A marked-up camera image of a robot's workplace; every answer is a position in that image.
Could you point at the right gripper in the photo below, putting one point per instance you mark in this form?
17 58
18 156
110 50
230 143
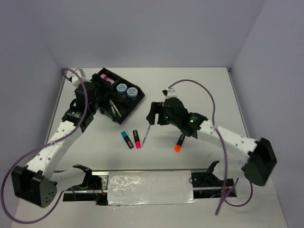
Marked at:
156 108

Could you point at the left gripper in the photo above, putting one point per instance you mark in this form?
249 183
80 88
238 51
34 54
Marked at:
104 84

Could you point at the blue white pen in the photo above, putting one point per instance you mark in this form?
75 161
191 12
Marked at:
146 135

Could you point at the pink cap glue bottle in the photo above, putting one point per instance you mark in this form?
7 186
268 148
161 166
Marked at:
106 78

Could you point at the yellow pen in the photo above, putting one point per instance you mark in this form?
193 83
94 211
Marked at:
116 109

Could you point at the blue tape roll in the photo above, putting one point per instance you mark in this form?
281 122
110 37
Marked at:
132 93
121 89

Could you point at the green white pen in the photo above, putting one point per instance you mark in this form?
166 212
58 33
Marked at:
112 108

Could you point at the pink highlighter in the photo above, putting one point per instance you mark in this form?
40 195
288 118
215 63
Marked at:
136 139

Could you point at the orange highlighter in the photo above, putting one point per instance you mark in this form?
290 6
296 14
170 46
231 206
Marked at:
179 143

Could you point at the blue highlighter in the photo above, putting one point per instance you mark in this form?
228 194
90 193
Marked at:
127 139

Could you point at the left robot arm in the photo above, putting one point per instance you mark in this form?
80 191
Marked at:
37 182

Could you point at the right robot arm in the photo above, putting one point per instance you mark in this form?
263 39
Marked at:
258 156

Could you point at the black compartment tray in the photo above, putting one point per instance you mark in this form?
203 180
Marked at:
124 105

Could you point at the silver foil panel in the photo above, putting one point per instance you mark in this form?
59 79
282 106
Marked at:
149 188

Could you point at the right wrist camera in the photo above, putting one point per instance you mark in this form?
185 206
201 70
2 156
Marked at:
169 93

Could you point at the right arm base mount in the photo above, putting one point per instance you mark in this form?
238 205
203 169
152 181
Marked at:
206 185

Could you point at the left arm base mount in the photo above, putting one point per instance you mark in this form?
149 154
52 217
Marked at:
93 188

